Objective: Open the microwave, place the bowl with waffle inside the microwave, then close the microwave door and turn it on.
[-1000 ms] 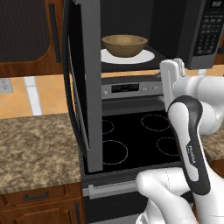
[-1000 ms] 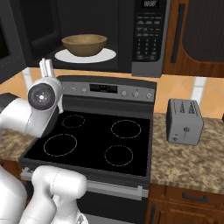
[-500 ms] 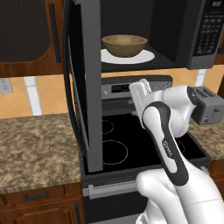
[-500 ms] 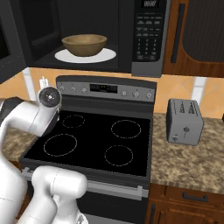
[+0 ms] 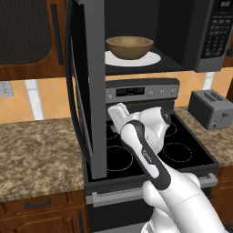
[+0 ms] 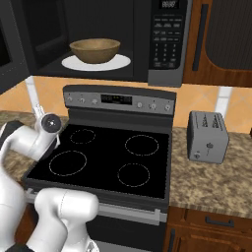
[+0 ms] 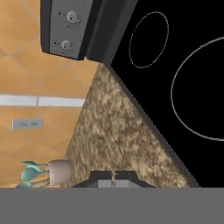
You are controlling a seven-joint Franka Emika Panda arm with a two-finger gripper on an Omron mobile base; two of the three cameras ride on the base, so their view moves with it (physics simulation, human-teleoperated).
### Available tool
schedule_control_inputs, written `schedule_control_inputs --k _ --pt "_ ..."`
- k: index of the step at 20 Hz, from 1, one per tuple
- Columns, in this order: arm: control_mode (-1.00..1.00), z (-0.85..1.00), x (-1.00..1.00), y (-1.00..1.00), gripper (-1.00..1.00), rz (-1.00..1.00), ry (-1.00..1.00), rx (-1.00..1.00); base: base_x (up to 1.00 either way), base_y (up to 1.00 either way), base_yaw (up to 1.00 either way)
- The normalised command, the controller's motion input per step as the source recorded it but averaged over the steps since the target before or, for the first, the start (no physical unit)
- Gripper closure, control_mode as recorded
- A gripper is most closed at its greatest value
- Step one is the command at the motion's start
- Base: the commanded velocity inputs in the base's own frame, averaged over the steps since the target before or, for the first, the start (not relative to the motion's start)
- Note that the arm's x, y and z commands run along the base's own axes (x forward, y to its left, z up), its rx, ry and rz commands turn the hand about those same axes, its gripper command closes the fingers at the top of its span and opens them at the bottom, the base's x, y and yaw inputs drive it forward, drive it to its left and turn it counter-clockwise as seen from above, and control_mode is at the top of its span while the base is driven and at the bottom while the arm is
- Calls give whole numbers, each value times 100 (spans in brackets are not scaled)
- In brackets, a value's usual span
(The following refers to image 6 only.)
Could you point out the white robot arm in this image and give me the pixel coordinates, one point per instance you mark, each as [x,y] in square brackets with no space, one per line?
[23,139]

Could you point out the white round microwave plate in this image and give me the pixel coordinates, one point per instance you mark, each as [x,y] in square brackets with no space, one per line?
[121,62]

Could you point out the brown wooden bowl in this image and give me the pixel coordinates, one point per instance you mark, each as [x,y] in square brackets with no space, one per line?
[95,50]

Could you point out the black microwave oven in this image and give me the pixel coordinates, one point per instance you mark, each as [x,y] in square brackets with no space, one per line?
[164,39]

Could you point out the brown cupboard door dark panel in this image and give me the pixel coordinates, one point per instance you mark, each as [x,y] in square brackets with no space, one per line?
[226,36]

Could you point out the black microwave door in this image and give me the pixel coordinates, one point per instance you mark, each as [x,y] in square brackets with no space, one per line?
[10,49]

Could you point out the plain brown cupboard door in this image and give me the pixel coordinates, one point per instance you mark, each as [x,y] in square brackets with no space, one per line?
[203,242]

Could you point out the grey stove knob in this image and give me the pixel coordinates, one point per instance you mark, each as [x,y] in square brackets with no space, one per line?
[168,107]
[139,105]
[69,98]
[82,99]
[153,106]

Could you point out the black and grey stove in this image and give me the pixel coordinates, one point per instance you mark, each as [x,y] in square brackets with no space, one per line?
[108,157]

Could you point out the grey toaster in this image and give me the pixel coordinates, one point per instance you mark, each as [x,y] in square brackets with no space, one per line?
[206,141]

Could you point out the brown wooden drawer front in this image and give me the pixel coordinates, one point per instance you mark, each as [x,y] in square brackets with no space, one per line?
[197,218]

